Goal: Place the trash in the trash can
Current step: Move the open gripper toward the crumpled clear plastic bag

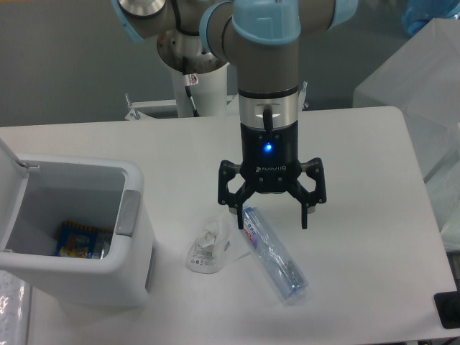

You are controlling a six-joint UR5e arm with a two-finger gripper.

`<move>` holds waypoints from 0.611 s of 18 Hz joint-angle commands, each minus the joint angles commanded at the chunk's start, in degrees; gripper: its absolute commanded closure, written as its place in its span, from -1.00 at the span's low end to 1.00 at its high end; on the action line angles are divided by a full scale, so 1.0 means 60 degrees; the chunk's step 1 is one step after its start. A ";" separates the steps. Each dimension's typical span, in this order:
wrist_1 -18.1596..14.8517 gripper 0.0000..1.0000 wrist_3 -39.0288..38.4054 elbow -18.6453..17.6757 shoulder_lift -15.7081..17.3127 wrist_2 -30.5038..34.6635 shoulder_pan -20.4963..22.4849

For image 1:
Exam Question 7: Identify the white plastic wrapper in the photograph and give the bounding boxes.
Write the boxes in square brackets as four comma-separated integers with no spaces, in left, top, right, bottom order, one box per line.
[185,211,250,275]

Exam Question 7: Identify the blue water jug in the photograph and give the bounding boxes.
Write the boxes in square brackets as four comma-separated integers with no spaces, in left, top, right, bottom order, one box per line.
[402,0,459,37]

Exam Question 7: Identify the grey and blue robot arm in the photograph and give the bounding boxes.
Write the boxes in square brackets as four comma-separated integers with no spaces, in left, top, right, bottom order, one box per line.
[112,1,358,227]

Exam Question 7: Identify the clear plastic water bottle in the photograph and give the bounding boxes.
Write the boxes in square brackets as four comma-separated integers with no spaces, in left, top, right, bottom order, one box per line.
[241,206,308,305]

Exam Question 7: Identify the clear plastic sheet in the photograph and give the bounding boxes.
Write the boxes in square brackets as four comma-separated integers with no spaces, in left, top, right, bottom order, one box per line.
[1,271,32,344]

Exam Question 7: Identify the translucent white storage box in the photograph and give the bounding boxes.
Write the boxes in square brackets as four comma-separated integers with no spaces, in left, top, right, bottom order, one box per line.
[352,17,460,184]

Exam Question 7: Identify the blue snack packet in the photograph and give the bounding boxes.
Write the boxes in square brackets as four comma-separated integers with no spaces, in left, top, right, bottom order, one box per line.
[55,221,113,259]

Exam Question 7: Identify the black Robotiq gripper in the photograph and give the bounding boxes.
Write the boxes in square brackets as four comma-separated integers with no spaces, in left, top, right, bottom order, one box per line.
[217,121,328,230]

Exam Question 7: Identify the white mounting bracket frame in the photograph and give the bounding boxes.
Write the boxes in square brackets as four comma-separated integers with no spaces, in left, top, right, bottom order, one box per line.
[124,80,309,121]

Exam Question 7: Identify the white trash can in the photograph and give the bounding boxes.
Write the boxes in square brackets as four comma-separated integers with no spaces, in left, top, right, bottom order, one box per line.
[1,144,156,307]

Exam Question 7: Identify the black device at table edge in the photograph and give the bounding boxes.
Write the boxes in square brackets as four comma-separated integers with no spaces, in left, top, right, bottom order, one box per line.
[434,291,459,329]

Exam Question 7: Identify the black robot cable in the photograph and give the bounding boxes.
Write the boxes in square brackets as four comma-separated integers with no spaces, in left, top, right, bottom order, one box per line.
[181,56,201,118]

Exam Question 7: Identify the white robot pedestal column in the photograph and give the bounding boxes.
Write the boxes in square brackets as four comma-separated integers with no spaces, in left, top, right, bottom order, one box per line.
[170,64,228,118]

